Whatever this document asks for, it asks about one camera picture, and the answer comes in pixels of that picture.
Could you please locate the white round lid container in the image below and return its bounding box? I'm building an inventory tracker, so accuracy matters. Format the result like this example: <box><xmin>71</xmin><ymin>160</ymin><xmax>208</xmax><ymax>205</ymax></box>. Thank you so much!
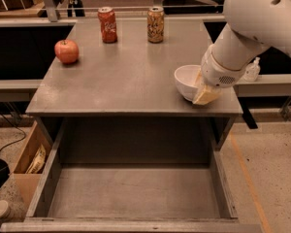
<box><xmin>0</xmin><ymin>200</ymin><xmax>12</xmax><ymax>223</ymax></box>

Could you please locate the white ceramic bowl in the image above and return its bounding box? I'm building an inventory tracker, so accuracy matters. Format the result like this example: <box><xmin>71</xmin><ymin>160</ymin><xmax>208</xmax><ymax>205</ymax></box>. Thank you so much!
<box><xmin>174</xmin><ymin>65</ymin><xmax>201</xmax><ymax>101</ymax></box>

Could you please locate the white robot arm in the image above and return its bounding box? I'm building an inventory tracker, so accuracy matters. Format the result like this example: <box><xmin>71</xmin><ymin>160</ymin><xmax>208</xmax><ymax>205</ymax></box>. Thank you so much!
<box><xmin>192</xmin><ymin>0</ymin><xmax>291</xmax><ymax>105</ymax></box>

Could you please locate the grey side shelf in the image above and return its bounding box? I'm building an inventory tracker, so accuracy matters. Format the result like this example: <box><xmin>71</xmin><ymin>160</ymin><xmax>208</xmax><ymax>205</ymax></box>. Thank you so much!
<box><xmin>0</xmin><ymin>80</ymin><xmax>41</xmax><ymax>102</ymax></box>
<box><xmin>234</xmin><ymin>74</ymin><xmax>291</xmax><ymax>97</ymax></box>

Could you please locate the open grey metal drawer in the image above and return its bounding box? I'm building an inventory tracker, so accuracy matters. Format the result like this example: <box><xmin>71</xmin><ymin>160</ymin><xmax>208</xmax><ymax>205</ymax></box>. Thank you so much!
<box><xmin>1</xmin><ymin>116</ymin><xmax>262</xmax><ymax>233</ymax></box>

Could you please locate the black cable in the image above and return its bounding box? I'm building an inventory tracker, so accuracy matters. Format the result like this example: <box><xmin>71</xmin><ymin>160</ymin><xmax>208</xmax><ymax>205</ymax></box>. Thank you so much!
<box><xmin>0</xmin><ymin>114</ymin><xmax>27</xmax><ymax>158</ymax></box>

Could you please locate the orange patterned drink can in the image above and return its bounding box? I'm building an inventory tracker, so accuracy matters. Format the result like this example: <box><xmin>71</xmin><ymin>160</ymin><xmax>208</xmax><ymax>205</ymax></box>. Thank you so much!
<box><xmin>147</xmin><ymin>7</ymin><xmax>164</xmax><ymax>43</ymax></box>

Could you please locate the grey side shelf left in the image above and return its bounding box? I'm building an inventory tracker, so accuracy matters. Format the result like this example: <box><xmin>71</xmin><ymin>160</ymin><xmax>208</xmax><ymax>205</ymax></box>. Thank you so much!
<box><xmin>0</xmin><ymin>80</ymin><xmax>41</xmax><ymax>102</ymax></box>

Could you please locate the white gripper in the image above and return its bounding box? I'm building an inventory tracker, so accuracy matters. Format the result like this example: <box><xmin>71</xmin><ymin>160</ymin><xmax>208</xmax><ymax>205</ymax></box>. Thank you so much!
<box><xmin>192</xmin><ymin>45</ymin><xmax>244</xmax><ymax>105</ymax></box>

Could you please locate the grey side shelf right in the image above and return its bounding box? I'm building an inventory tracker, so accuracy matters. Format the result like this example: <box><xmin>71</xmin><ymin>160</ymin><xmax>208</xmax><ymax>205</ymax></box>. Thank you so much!
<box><xmin>234</xmin><ymin>74</ymin><xmax>291</xmax><ymax>97</ymax></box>

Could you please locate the red apple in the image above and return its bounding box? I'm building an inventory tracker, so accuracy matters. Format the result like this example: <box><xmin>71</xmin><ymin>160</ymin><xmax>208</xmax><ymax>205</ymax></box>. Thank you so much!
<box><xmin>54</xmin><ymin>40</ymin><xmax>79</xmax><ymax>64</ymax></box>

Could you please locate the clear sanitizer bottle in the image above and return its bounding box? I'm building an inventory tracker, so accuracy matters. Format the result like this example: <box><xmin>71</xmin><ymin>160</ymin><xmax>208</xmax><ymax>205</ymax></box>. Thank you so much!
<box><xmin>243</xmin><ymin>57</ymin><xmax>261</xmax><ymax>83</ymax></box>

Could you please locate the wooden box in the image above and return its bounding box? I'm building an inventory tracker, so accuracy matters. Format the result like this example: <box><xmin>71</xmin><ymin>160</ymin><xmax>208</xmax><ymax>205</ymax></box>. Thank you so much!
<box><xmin>13</xmin><ymin>122</ymin><xmax>51</xmax><ymax>208</ymax></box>

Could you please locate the yellow snack bag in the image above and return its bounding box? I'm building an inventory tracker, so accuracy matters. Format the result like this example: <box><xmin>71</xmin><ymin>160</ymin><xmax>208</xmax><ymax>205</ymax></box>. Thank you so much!
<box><xmin>26</xmin><ymin>145</ymin><xmax>47</xmax><ymax>174</ymax></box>

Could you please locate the red soda can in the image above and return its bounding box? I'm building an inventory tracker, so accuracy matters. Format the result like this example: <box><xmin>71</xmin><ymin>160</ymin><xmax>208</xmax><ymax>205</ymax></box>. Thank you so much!
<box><xmin>98</xmin><ymin>7</ymin><xmax>117</xmax><ymax>44</ymax></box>

